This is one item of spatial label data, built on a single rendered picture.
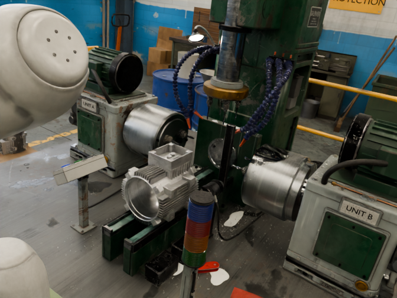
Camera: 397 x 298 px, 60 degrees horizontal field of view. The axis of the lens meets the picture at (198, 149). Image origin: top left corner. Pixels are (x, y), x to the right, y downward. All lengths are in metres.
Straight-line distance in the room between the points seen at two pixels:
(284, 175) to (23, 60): 1.00
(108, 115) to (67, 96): 1.26
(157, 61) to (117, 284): 6.26
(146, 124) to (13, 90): 1.18
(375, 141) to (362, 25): 5.31
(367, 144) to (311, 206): 0.25
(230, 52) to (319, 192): 0.58
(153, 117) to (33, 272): 0.85
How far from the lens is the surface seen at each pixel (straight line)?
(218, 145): 1.51
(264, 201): 1.23
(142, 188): 1.25
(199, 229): 0.82
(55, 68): 0.32
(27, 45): 0.31
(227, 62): 1.31
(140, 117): 1.51
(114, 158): 1.64
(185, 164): 1.18
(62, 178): 1.20
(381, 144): 1.11
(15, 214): 1.51
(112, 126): 1.59
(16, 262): 0.83
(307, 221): 1.19
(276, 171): 1.20
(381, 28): 6.32
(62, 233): 1.37
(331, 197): 1.12
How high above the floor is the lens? 1.64
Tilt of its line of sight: 24 degrees down
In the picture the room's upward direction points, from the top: 7 degrees clockwise
